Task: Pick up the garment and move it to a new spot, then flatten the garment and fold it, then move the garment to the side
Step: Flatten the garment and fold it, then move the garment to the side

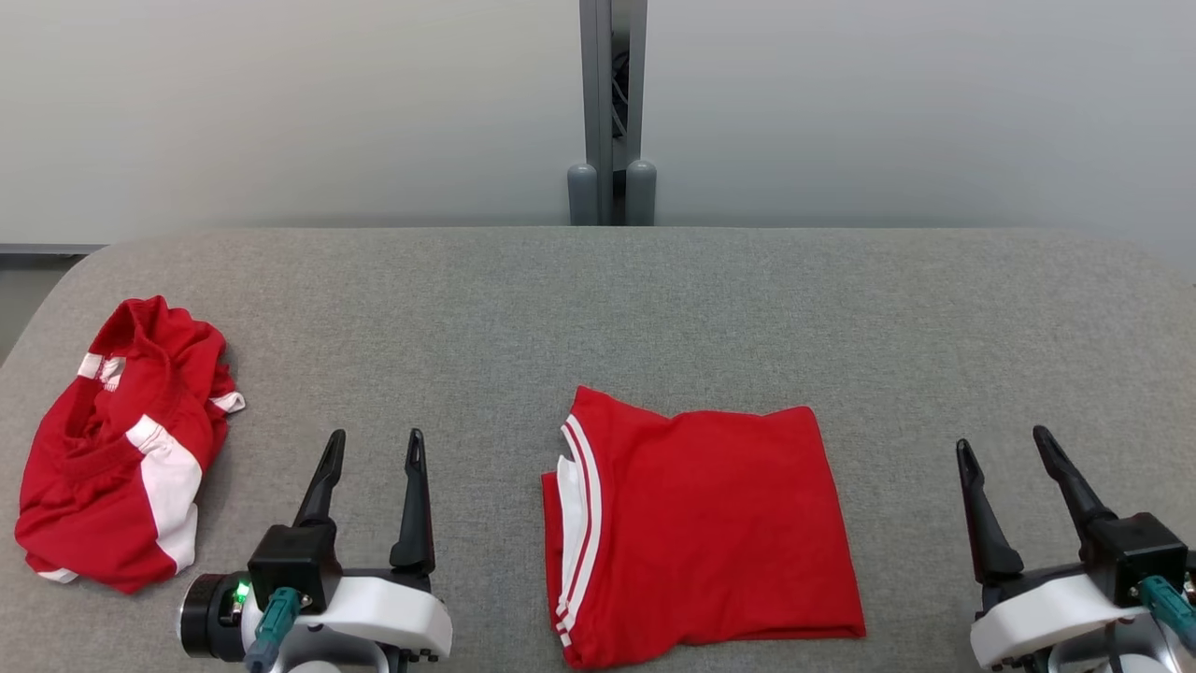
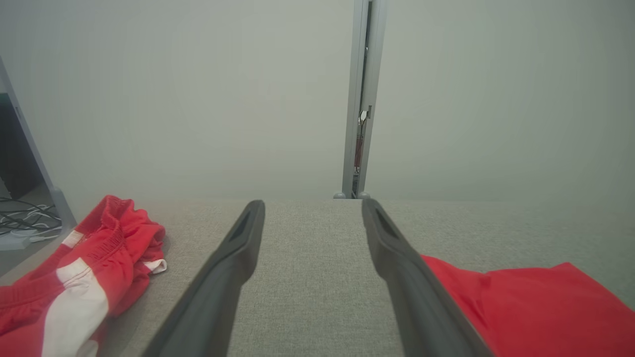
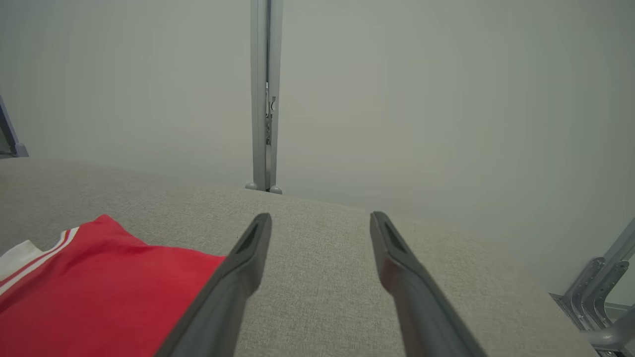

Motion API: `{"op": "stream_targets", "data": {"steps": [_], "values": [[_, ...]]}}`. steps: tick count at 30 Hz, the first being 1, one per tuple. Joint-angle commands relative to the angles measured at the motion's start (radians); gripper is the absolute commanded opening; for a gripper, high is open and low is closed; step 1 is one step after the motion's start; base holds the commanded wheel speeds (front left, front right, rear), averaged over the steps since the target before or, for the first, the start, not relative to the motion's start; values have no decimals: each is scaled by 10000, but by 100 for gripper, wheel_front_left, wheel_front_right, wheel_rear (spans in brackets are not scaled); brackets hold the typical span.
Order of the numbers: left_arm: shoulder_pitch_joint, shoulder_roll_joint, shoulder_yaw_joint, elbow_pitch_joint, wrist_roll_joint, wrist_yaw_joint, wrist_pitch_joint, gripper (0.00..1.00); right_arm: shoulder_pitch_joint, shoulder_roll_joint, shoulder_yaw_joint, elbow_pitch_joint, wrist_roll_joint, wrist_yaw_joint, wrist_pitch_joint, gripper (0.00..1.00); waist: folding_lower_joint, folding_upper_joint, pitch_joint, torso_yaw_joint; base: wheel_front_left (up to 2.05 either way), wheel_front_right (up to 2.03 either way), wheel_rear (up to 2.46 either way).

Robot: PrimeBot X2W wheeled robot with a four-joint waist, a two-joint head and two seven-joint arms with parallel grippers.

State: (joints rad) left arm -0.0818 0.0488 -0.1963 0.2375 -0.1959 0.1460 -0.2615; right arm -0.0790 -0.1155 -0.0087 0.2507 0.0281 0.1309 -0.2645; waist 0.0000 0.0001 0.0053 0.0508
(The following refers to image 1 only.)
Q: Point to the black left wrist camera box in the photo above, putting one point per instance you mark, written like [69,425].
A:
[291,565]

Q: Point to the grey metal post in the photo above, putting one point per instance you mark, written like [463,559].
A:
[607,84]

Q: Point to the grey rounded post bumper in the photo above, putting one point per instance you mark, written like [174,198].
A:
[582,196]
[641,194]

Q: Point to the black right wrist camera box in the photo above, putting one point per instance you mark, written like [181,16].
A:
[1135,556]

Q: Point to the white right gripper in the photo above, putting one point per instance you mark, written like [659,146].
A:
[1046,626]

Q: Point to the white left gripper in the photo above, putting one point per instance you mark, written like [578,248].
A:
[392,612]

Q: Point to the red white basketball jersey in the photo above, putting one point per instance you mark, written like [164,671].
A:
[710,542]

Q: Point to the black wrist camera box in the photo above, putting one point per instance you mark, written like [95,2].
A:
[291,565]
[1135,556]

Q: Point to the red white sports shorts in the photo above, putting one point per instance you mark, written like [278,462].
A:
[93,486]

